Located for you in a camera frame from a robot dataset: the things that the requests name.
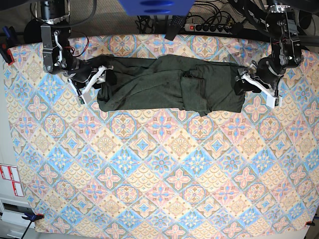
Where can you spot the white power strip red switch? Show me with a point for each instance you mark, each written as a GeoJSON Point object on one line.
{"type": "Point", "coordinates": [207, 28]}

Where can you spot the red white labels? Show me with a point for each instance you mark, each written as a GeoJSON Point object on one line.
{"type": "Point", "coordinates": [10, 174]}

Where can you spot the blue clamp lower left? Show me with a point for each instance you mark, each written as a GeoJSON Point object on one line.
{"type": "Point", "coordinates": [31, 218]}

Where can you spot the black remote control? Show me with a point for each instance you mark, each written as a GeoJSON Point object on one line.
{"type": "Point", "coordinates": [176, 24]}

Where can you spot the black round stand base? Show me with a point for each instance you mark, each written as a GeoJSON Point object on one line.
{"type": "Point", "coordinates": [32, 32]}

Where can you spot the blue clamp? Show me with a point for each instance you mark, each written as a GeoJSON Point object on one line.
{"type": "Point", "coordinates": [31, 218]}
{"type": "Point", "coordinates": [5, 47]}

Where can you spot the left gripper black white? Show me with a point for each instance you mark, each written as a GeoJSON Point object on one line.
{"type": "Point", "coordinates": [260, 77]}

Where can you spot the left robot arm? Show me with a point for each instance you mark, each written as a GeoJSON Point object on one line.
{"type": "Point", "coordinates": [277, 21]}

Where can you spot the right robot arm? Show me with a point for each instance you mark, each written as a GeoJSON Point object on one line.
{"type": "Point", "coordinates": [59, 56]}

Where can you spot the dark green long-sleeve shirt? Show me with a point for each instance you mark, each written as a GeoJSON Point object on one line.
{"type": "Point", "coordinates": [169, 81]}

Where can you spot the patterned pastel tablecloth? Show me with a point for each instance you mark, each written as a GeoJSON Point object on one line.
{"type": "Point", "coordinates": [154, 174]}

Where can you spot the blue clamp upper left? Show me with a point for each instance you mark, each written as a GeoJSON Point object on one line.
{"type": "Point", "coordinates": [5, 47]}

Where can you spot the red clamp lower right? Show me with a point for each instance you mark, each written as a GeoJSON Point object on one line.
{"type": "Point", "coordinates": [310, 223]}

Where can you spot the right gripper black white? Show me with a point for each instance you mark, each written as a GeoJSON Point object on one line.
{"type": "Point", "coordinates": [87, 74]}

